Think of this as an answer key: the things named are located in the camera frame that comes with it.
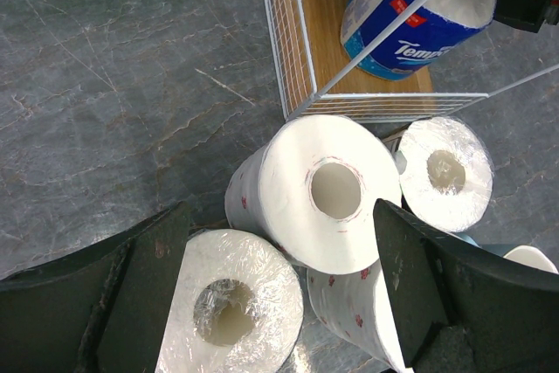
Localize light blue cup on table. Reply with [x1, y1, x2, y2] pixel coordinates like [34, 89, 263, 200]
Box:
[456, 233, 558, 274]

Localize white floral towel roll back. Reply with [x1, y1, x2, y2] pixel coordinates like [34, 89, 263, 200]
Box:
[224, 115, 402, 274]

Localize white floral towel roll front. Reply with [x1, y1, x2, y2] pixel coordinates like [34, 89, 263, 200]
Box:
[307, 261, 413, 372]

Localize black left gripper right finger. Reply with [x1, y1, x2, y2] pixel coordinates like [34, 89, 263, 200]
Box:
[373, 199, 558, 372]

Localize white wire three-tier shelf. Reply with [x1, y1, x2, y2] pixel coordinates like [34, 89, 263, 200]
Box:
[265, 0, 558, 123]

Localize white floral towel roll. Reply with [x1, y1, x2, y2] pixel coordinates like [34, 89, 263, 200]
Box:
[224, 115, 402, 274]
[307, 261, 413, 372]

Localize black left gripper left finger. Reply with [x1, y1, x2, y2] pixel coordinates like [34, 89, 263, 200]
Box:
[1, 203, 190, 372]

